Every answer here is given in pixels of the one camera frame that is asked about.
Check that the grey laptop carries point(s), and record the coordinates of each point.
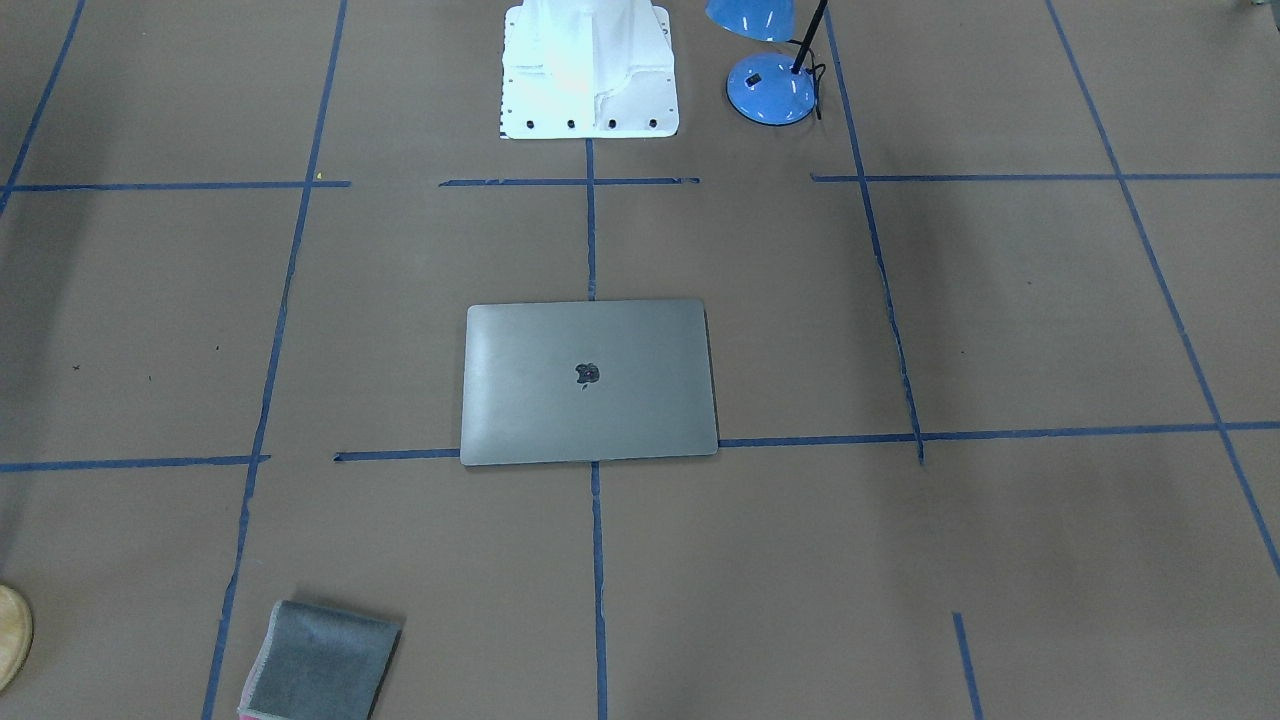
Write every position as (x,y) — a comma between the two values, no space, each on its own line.
(587,381)

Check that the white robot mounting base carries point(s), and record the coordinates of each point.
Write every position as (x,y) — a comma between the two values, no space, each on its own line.
(588,69)

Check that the blue desk lamp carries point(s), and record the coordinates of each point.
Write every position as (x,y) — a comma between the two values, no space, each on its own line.
(771,89)

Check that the folded grey cloth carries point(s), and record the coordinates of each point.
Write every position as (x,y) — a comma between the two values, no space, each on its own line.
(316,662)

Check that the round wooden stand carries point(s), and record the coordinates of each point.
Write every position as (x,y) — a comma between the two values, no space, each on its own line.
(17,632)

